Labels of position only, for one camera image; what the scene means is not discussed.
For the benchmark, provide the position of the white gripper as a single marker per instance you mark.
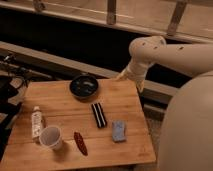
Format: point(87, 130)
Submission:
point(137, 78)

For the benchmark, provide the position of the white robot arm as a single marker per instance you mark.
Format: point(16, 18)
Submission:
point(186, 140)

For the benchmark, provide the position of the dark blue bowl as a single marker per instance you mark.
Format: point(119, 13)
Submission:
point(83, 86)

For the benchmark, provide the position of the blue sponge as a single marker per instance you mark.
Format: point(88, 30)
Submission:
point(118, 131)

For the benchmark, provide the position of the dark red chili pepper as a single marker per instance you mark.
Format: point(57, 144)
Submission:
point(80, 143)

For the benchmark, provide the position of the white paper cup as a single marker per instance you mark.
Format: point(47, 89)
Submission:
point(51, 137)

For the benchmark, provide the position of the white tube bottle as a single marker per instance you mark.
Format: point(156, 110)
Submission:
point(36, 123)

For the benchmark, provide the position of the black equipment with cables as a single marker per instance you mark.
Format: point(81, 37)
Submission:
point(12, 89)

